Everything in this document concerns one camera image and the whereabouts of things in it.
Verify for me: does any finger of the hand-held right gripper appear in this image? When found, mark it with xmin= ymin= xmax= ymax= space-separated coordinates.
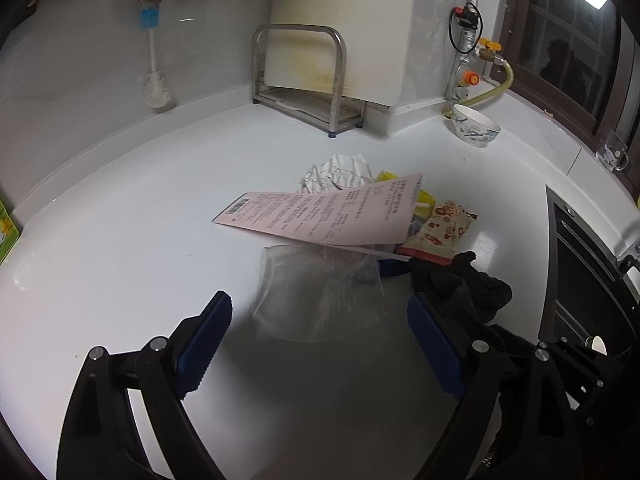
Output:
xmin=562 ymin=337 xmax=627 ymax=411

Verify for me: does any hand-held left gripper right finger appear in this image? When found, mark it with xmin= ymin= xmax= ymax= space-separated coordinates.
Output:
xmin=406 ymin=292 xmax=583 ymax=480

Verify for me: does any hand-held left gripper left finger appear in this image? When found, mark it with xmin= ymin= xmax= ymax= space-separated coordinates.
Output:
xmin=56 ymin=290 xmax=234 ymax=480

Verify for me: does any clear plastic bag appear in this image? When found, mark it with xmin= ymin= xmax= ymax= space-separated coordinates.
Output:
xmin=251 ymin=242 xmax=388 ymax=343

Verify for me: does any patterned paper towel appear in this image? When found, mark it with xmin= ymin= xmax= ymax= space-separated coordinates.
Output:
xmin=299 ymin=152 xmax=376 ymax=195

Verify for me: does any black cloth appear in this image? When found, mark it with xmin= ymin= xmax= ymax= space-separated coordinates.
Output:
xmin=410 ymin=250 xmax=513 ymax=331

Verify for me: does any black gas stove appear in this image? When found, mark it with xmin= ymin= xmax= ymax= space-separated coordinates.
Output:
xmin=539 ymin=185 xmax=640 ymax=361

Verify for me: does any beige red snack packet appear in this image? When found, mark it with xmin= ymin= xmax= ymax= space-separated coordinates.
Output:
xmin=397 ymin=200 xmax=478 ymax=263

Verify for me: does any pink printed receipt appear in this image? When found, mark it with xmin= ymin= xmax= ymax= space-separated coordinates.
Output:
xmin=212 ymin=173 xmax=425 ymax=248

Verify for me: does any clear glass cup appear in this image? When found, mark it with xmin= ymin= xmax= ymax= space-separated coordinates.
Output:
xmin=595 ymin=129 xmax=631 ymax=173

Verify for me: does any floral ceramic bowl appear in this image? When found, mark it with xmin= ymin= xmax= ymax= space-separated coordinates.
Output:
xmin=451 ymin=103 xmax=502 ymax=149

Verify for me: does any green packet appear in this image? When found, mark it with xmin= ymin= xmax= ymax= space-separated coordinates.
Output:
xmin=0 ymin=199 xmax=21 ymax=266

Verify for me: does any white bottle brush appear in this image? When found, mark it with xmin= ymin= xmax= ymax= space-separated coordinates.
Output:
xmin=137 ymin=6 xmax=177 ymax=110

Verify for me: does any stainless steel rack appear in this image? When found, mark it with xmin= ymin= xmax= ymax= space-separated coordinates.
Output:
xmin=251 ymin=24 xmax=366 ymax=139

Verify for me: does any white cutting board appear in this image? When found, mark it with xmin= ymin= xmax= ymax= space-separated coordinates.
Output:
xmin=264 ymin=0 xmax=421 ymax=116

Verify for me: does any yellow gas hose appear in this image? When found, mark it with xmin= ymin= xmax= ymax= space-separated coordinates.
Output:
xmin=462 ymin=57 xmax=516 ymax=108

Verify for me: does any dark window frame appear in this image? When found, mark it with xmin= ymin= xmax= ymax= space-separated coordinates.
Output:
xmin=495 ymin=0 xmax=640 ymax=136

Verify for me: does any black pipe sensor with cable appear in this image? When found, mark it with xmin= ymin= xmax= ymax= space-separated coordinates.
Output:
xmin=448 ymin=4 xmax=483 ymax=53

